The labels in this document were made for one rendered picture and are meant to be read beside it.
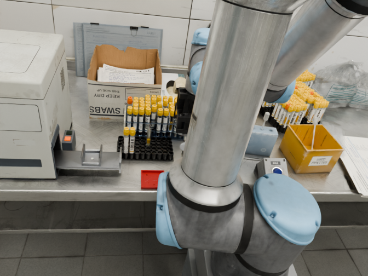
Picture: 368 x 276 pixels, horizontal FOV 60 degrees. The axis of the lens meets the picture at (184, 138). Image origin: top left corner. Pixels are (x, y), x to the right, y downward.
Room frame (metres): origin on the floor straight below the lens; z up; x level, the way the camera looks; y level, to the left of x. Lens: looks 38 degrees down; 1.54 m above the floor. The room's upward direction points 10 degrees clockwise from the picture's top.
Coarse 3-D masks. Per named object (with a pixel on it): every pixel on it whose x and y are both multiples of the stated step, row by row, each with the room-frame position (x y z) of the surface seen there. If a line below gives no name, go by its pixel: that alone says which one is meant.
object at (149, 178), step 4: (144, 172) 0.65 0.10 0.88; (148, 172) 0.66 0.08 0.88; (152, 172) 0.66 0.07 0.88; (156, 172) 0.66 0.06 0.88; (160, 172) 0.67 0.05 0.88; (144, 176) 0.64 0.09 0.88; (148, 176) 0.64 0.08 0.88; (152, 176) 0.65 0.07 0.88; (156, 176) 0.65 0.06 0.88; (144, 180) 0.62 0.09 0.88; (148, 180) 0.63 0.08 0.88; (152, 180) 0.63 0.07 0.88; (156, 180) 0.63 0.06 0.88; (144, 184) 0.61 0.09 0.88; (148, 184) 0.61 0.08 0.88; (152, 184) 0.62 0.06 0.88; (156, 184) 0.62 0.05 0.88; (144, 188) 0.59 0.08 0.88; (148, 188) 0.60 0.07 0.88; (152, 188) 0.60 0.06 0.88; (156, 188) 0.60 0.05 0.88
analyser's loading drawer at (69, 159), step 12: (84, 144) 0.66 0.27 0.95; (60, 156) 0.62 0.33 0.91; (72, 156) 0.63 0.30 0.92; (84, 156) 0.64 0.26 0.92; (96, 156) 0.65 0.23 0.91; (108, 156) 0.66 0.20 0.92; (120, 156) 0.64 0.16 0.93; (60, 168) 0.59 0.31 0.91; (72, 168) 0.59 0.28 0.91; (84, 168) 0.60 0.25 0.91; (96, 168) 0.61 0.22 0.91; (108, 168) 0.61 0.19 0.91; (120, 168) 0.62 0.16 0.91
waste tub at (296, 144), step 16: (288, 128) 0.88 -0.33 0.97; (304, 128) 0.91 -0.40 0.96; (320, 128) 0.92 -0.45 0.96; (288, 144) 0.85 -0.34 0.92; (304, 144) 0.92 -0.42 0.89; (320, 144) 0.89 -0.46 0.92; (336, 144) 0.84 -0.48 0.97; (288, 160) 0.82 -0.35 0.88; (304, 160) 0.77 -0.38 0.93; (320, 160) 0.79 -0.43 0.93; (336, 160) 0.80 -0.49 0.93
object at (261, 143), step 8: (256, 128) 0.84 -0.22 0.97; (264, 128) 0.84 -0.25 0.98; (272, 128) 0.85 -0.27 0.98; (256, 136) 0.81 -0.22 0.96; (264, 136) 0.82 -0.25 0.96; (272, 136) 0.82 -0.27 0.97; (248, 144) 0.81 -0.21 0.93; (256, 144) 0.81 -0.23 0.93; (264, 144) 0.82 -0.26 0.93; (272, 144) 0.82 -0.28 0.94; (248, 152) 0.81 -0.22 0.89; (256, 152) 0.82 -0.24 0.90; (264, 152) 0.82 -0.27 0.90
